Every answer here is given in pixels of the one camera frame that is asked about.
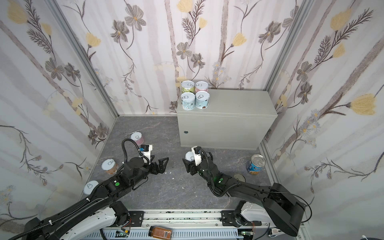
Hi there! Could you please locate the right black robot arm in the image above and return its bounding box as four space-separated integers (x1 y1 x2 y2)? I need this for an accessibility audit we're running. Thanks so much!
183 147 311 237

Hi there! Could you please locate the green label can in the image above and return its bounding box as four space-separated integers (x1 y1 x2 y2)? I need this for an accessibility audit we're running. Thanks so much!
181 81 195 94

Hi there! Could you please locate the pink label can front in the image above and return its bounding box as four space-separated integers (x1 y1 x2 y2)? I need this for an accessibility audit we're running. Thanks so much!
195 81 209 93

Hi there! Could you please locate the orange brown bottle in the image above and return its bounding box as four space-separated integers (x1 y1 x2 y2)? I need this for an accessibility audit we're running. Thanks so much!
149 226 173 240

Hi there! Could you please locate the grey metal cabinet box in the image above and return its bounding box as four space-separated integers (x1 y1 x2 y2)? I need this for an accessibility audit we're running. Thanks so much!
177 89 278 151

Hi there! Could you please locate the pink label can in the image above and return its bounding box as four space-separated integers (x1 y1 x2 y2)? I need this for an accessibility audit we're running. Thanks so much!
195 81 209 93
131 132 145 145

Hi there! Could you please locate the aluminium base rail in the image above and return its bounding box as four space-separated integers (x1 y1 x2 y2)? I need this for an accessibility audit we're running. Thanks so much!
71 208 301 240

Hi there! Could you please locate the teal can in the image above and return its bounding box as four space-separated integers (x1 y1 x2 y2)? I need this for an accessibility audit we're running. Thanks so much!
181 92 196 111
185 151 195 162
195 91 210 109

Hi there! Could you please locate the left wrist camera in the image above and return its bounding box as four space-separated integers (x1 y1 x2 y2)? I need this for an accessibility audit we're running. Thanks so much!
140 145 153 164

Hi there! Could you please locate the red dark label can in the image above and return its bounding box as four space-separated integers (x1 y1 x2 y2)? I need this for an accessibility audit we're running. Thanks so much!
234 174 246 183

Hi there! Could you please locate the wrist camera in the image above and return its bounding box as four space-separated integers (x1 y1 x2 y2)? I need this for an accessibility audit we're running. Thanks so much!
140 145 153 164
192 146 202 166

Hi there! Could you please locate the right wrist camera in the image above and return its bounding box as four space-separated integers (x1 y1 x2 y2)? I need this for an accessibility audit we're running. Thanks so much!
192 146 202 166

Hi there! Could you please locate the yellow label can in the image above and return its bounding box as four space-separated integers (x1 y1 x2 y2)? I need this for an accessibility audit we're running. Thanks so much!
83 180 99 195

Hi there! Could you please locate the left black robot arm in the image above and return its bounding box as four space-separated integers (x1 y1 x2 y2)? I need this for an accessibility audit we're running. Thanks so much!
13 139 169 240

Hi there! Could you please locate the white handled tool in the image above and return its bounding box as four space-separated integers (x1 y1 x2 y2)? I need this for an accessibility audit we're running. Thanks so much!
268 228 284 238

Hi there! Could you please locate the blue label can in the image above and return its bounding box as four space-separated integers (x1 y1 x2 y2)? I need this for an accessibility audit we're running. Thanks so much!
247 154 266 175

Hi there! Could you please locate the orange label can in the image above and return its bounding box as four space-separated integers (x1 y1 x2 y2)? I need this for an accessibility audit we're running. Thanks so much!
101 159 119 175

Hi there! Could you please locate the pink label can back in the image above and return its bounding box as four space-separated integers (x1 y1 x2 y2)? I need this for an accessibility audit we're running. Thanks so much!
131 132 145 145

